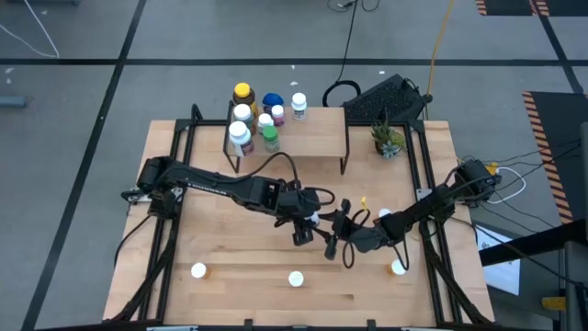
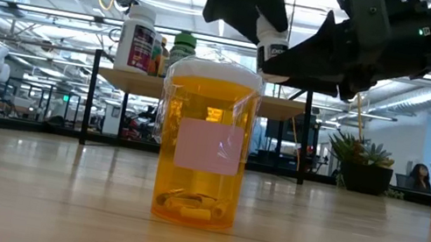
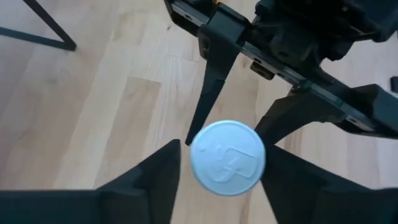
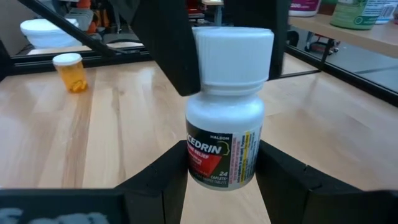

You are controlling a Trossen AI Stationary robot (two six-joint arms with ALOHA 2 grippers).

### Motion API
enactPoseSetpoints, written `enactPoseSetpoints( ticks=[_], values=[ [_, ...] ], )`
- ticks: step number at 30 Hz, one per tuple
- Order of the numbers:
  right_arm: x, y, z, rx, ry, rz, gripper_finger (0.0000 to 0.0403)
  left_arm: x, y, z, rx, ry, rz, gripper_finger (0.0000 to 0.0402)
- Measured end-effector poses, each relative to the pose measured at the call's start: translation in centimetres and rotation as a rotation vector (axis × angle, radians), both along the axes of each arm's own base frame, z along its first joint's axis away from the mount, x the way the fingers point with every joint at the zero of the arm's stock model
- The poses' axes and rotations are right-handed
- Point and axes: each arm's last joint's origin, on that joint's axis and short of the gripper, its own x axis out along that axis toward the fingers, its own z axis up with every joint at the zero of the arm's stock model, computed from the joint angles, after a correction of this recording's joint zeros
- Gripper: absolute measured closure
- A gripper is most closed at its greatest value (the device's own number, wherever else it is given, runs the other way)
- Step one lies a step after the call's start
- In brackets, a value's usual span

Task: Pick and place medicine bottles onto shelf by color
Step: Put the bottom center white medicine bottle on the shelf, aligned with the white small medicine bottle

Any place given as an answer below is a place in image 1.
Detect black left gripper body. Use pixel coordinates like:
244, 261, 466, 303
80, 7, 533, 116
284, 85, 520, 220
274, 186, 323, 231

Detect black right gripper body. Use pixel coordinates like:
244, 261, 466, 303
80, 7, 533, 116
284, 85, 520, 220
323, 197, 390, 262

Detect green caffeine bottle green cap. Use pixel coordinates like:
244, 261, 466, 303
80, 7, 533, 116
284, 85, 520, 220
261, 124, 281, 154

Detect large white bottle maroon label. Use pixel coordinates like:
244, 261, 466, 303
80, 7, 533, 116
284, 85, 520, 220
227, 120, 256, 158

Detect pink bottle white cap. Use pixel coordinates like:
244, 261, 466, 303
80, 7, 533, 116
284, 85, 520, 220
270, 104, 287, 128

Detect white bottle colourful label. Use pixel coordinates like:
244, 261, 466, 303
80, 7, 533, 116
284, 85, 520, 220
290, 91, 308, 121

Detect bottle with blue cap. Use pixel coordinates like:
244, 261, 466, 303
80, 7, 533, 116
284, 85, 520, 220
261, 91, 286, 115

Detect wooden shelf black metal legs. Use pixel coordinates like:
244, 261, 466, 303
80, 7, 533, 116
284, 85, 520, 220
221, 100, 352, 177

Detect potted succulent plant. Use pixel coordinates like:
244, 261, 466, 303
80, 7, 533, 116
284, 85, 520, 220
369, 108, 409, 161

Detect brown bottle yellow cap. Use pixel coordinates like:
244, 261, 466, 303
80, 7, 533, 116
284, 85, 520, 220
232, 81, 259, 116

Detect black keyboard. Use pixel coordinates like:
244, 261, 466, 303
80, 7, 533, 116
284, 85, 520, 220
342, 73, 434, 123

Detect white paper sheet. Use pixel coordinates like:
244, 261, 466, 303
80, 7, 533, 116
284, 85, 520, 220
475, 223, 523, 297

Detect black slanted beam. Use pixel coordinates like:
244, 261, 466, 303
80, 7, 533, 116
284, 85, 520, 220
479, 219, 588, 268

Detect black hazard striped floor mat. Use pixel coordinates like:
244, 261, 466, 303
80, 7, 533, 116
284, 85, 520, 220
522, 90, 588, 226
475, 0, 588, 18

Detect grey floor block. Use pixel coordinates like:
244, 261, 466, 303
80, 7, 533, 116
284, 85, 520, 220
0, 95, 29, 109

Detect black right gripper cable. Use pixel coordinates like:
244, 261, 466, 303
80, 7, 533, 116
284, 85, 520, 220
340, 209, 411, 273

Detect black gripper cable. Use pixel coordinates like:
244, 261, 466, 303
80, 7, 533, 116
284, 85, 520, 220
340, 209, 411, 273
236, 150, 337, 209

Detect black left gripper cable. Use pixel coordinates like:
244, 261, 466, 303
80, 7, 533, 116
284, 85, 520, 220
236, 150, 337, 209

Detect black aluminium table frame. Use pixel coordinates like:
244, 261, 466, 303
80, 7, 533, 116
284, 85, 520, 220
103, 103, 495, 328

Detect black coiled cable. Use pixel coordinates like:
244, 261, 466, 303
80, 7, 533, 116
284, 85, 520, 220
321, 0, 382, 110

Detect white looped cable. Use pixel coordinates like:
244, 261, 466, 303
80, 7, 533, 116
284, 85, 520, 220
493, 165, 528, 206

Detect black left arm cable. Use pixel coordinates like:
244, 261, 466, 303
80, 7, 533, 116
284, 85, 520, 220
113, 213, 155, 270

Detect yellow hanging cable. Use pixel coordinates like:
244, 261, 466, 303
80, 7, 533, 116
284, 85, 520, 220
424, 0, 457, 121

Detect grey metal post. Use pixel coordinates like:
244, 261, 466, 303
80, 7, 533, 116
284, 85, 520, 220
562, 241, 588, 331

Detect white floor cable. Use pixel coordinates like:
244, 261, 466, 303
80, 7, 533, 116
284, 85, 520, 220
0, 0, 62, 60

